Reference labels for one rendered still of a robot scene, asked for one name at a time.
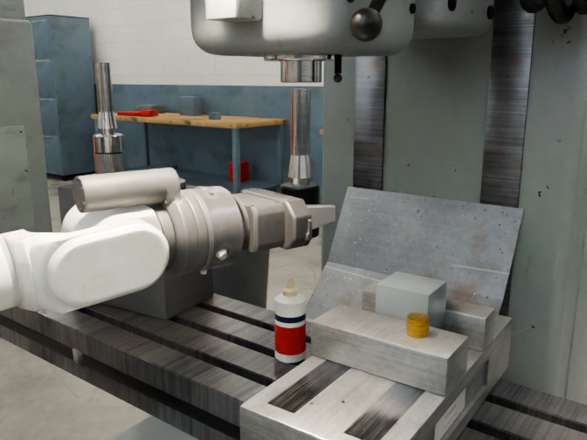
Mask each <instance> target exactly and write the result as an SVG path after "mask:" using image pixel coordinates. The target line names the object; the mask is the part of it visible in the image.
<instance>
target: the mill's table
mask: <svg viewBox="0 0 587 440"><path fill-rule="evenodd" d="M274 321H275V318H274V311H271V310H268V309H265V308H262V307H259V306H254V305H251V304H248V303H245V302H242V301H239V300H235V299H231V298H227V297H225V296H222V295H218V294H216V293H214V294H213V296H212V297H210V298H208V299H206V300H204V301H202V302H201V303H199V304H197V305H195V306H193V307H191V308H189V309H187V310H185V311H183V312H181V313H179V314H177V315H175V316H173V317H171V318H169V319H168V320H163V319H159V318H156V317H152V316H148V315H146V314H142V313H136V312H132V311H129V310H126V309H122V308H119V307H115V306H110V305H106V304H102V303H98V304H95V305H92V306H85V307H82V308H80V309H77V310H73V311H71V312H68V313H53V312H50V311H48V310H45V309H43V310H40V311H37V312H34V311H29V310H24V309H21V308H19V307H18V306H15V307H12V308H9V309H6V310H3V311H0V338H2V339H4V340H7V341H8V342H10V343H12V344H14V345H16V346H18V347H21V348H22V349H23V350H25V351H27V352H29V353H31V354H34V355H36V356H37V357H39V358H41V359H43V360H45V361H48V362H50V363H51V364H52V365H54V366H56V367H58V368H61V369H63V370H65V371H66V372H68V373H70V374H72V375H75V376H77V377H79V378H80V379H82V380H83V381H85V382H88V383H90V384H92V385H94V386H95V387H97V388H100V389H102V390H104V391H106V392H108V393H109V394H111V395H113V396H115V397H117V398H119V399H121V400H122V401H124V402H127V403H129V404H131V405H133V406H135V407H136V408H138V409H141V410H143V411H144V412H146V413H148V414H150V415H152V416H154V417H156V418H158V419H160V420H162V421H164V422H166V423H168V424H170V425H172V426H174V427H175V428H177V429H179V430H181V431H183V432H185V433H187V434H189V435H191V436H193V437H195V438H197V439H199V440H240V414H239V409H240V406H241V404H243V403H244V402H246V401H248V400H249V399H251V398H252V397H253V396H255V395H256V394H258V393H259V392H260V391H262V390H263V389H264V388H266V387H268V386H269V385H271V384H272V383H274V382H275V381H277V380H278V379H279V378H280V377H282V376H283V375H285V374H286V373H288V372H289V371H291V370H292V369H294V368H296V367H297V366H298V365H300V364H301V363H302V362H303V361H305V360H307V359H308V358H309V357H311V356H312V354H311V323H312V322H309V321H306V356H305V358H304V359H303V360H302V361H299V362H295V363H285V362H282V361H279V360H278V359H276V357H275V324H274ZM456 440H587V405H585V404H582V403H579V402H574V401H571V400H568V399H565V398H562V397H559V396H556V395H551V394H548V393H544V392H542V391H539V390H536V389H532V388H528V387H524V386H522V385H519V384H515V383H512V382H507V381H504V380H502V379H499V380H498V381H497V383H496V384H495V386H494V387H493V389H492V390H491V392H490V393H489V394H488V396H487V398H486V399H485V400H484V402H483V403H482V404H481V405H480V407H479V408H478V410H477V411H476V412H475V414H474V415H473V417H472V418H471V420H470V421H469V423H468V424H467V425H466V427H465V428H464V429H463V430H462V432H461V433H460V435H459V436H458V438H457V439H456Z"/></svg>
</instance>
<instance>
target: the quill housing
mask: <svg viewBox="0 0 587 440"><path fill-rule="evenodd" d="M371 1H372V0H261V4H262V18H261V19H260V20H259V21H250V22H238V23H231V22H223V21H211V20H207V19H206V1H205V0H190V24H191V32H192V37H193V39H194V41H195V43H196V44H197V46H198V47H199V48H200V49H202V50H203V51H204V52H207V53H209V54H213V55H220V56H241V57H264V55H273V54H331V55H335V54H341V55H342V57H372V56H390V55H395V54H398V53H400V52H401V51H403V50H404V49H405V48H406V47H407V46H408V45H409V43H410V41H411V39H412V34H413V30H414V13H415V11H416V5H415V0H386V2H385V4H384V6H383V8H382V10H381V11H380V13H379V14H380V16H381V18H382V20H383V28H382V30H381V32H380V34H379V35H378V37H377V38H375V39H374V40H372V41H369V42H362V41H359V40H357V39H356V38H354V37H353V35H352V34H351V32H350V28H349V22H350V19H351V17H352V16H353V14H354V13H355V12H356V11H357V10H359V9H361V8H365V7H366V8H368V7H369V4H370V2H371Z"/></svg>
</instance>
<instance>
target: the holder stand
mask: <svg viewBox="0 0 587 440"><path fill-rule="evenodd" d="M179 182H180V189H181V190H182V189H194V188H196V187H200V186H194V185H186V181H185V180H184V179H183V178H179ZM58 193H59V209H60V219H61V228H62V223H63V221H64V219H65V216H66V214H67V213H68V211H69V210H70V209H71V208H72V207H73V206H75V202H74V198H73V184H68V185H64V186H59V187H58ZM213 294H214V292H213V269H209V270H207V273H206V274H201V273H200V272H193V273H189V274H184V275H180V276H176V277H171V276H170V275H168V274H167V273H165V272H164V273H163V274H162V276H161V277H160V278H159V279H158V280H157V281H156V282H155V283H154V284H153V285H151V286H149V287H147V288H145V289H143V290H140V291H138V292H132V293H130V294H127V295H124V296H120V297H118V298H115V299H110V300H107V301H104V302H101V303H102V304H106V305H110V306H115V307H119V308H122V309H126V310H129V311H132V312H136V313H142V314H146V315H148V316H152V317H156V318H159V319H163V320H168V319H169V318H171V317H173V316H175V315H177V314H179V313H181V312H183V311H185V310H187V309H189V308H191V307H193V306H195V305H197V304H199V303H201V302H202V301H204V300H206V299H208V298H210V297H212V296H213Z"/></svg>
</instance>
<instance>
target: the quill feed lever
mask: <svg viewBox="0 0 587 440"><path fill-rule="evenodd" d="M385 2H386V0H372V1H371V2H370V4H369V7H368V8H366V7H365V8H361V9H359V10H357V11H356V12H355V13H354V14H353V16H352V17H351V19H350V22H349V28H350V32H351V34H352V35H353V37H354V38H356V39H357V40H359V41H362V42H369V41H372V40H374V39H375V38H377V37H378V35H379V34H380V32H381V30H382V28H383V20H382V18H381V16H380V14H379V13H380V11H381V10H382V8H383V6H384V4H385Z"/></svg>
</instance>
